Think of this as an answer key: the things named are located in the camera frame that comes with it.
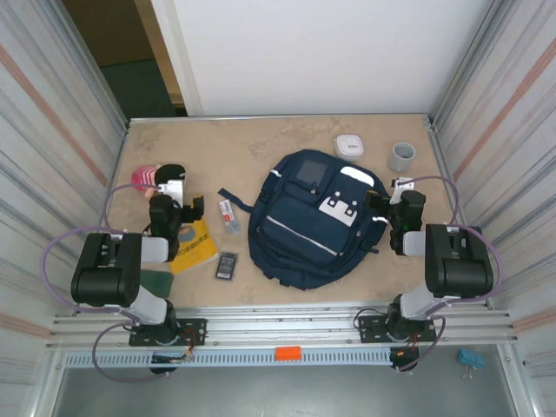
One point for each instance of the clear packaged stationery set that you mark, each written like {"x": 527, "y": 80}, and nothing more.
{"x": 232, "y": 223}

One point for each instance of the yellow book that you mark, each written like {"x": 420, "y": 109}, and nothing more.
{"x": 200, "y": 252}

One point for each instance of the black calculator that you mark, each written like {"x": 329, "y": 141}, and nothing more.
{"x": 227, "y": 266}

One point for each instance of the navy blue backpack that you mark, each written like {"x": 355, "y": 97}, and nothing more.
{"x": 295, "y": 226}

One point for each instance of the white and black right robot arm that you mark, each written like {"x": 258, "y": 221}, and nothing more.
{"x": 460, "y": 260}

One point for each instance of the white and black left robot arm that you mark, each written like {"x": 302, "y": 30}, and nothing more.
{"x": 100, "y": 269}

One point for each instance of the pink striped plush doll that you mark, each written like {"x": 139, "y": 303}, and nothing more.
{"x": 147, "y": 180}

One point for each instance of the grey cup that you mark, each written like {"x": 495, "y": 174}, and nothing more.
{"x": 401, "y": 157}

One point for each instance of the white square timer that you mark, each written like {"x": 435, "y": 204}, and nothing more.
{"x": 349, "y": 147}

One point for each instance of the blue binder clip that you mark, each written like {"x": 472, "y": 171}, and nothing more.
{"x": 470, "y": 357}

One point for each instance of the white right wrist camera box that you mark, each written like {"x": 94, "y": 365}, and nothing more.
{"x": 399, "y": 187}

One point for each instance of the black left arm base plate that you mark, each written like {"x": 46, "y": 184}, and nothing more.
{"x": 195, "y": 326}

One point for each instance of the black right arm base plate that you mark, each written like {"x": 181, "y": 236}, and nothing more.
{"x": 369, "y": 323}

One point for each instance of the aluminium table edge rail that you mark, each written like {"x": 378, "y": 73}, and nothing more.
{"x": 282, "y": 117}

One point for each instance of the aluminium mounting rail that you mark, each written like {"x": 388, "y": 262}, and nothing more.
{"x": 282, "y": 330}

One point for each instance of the white door frame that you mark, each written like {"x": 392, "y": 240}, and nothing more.
{"x": 174, "y": 56}

